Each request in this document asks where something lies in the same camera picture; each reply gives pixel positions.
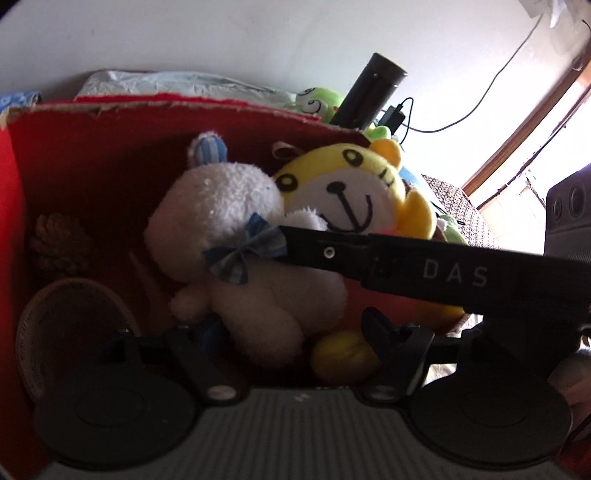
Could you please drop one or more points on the pale green blanket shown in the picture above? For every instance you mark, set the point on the pale green blanket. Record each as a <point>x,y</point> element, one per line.
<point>184,85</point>

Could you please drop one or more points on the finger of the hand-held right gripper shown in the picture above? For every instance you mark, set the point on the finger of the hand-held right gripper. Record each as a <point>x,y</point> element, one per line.
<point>323,251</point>

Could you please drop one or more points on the blue printed cloth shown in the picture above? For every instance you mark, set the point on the blue printed cloth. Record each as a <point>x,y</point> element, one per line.
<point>18,99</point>

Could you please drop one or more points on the green frog plush toy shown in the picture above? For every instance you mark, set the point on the green frog plush toy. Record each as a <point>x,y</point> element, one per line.
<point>318,99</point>

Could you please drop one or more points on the small green plush toy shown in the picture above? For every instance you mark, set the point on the small green plush toy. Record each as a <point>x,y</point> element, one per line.
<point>451,228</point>

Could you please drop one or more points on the yellow tiger plush toy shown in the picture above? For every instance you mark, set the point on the yellow tiger plush toy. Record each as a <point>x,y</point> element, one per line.
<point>351,184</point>

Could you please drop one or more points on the black thermos bottle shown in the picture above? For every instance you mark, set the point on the black thermos bottle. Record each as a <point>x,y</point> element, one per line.
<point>369,92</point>

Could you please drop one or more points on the brown pine cone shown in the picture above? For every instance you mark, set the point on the brown pine cone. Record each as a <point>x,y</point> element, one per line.
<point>60,244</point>

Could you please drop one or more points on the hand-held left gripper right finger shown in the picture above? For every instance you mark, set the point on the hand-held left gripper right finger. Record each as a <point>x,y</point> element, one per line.
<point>397,355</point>

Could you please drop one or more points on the white plush bunny blue bow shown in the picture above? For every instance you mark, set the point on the white plush bunny blue bow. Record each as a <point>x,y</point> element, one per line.
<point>231,221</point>

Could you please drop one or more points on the small wicker basket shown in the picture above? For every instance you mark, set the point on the small wicker basket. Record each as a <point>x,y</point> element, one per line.
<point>69,318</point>

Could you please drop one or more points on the dark patterned cloth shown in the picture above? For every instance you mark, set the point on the dark patterned cloth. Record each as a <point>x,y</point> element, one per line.
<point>457,207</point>

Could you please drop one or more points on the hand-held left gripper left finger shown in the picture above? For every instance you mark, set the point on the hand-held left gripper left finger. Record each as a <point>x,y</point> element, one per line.
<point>196,367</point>

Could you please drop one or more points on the black charger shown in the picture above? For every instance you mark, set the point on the black charger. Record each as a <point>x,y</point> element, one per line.
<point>393,115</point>

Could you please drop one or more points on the yellow plush ball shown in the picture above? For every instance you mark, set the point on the yellow plush ball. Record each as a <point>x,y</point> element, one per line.
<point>341,357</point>

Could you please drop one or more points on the red cardboard box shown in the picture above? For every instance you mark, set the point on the red cardboard box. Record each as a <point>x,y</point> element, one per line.
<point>92,161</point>

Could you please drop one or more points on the person's right hand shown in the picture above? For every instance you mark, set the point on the person's right hand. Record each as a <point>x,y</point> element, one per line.
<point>572,381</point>

